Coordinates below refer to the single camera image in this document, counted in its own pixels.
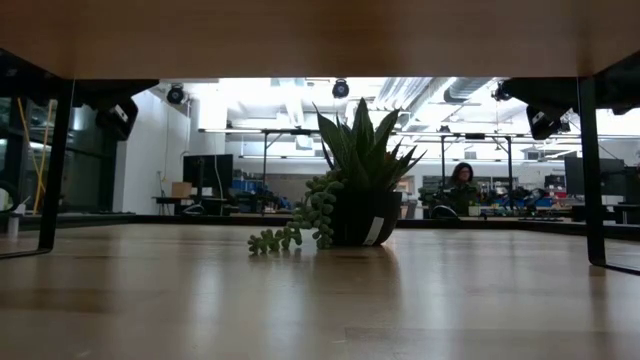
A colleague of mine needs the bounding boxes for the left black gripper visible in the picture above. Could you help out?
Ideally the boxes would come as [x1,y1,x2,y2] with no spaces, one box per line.
[94,97,140,142]

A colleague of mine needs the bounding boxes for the person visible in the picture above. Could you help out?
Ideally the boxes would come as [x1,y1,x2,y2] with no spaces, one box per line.
[439,161,481,216]

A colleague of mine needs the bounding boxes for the dark wide monitor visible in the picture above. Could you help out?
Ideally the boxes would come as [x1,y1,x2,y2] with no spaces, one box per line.
[563,157,626,197]

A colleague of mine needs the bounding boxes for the black computer monitor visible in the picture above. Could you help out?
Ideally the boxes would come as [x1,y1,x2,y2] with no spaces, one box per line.
[182,153,235,201]

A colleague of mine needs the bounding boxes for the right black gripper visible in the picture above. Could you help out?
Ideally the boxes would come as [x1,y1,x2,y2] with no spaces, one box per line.
[524,103,567,142]

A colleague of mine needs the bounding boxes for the black table edge frame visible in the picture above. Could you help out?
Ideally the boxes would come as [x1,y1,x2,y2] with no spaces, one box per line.
[74,212,640,242]

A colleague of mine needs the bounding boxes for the yellow cable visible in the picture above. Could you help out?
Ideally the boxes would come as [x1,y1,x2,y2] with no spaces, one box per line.
[17,97,54,214]

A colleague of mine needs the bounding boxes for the small white cylinder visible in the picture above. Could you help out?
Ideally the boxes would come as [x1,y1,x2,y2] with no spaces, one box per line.
[6,202,27,239]

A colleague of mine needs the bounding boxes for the wooden shelf with black legs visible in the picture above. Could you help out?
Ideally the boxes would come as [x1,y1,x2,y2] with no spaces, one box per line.
[0,0,640,276]

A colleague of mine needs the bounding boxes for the succulent plant in black pot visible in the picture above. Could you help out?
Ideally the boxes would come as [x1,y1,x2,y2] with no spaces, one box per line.
[247,97,427,256]

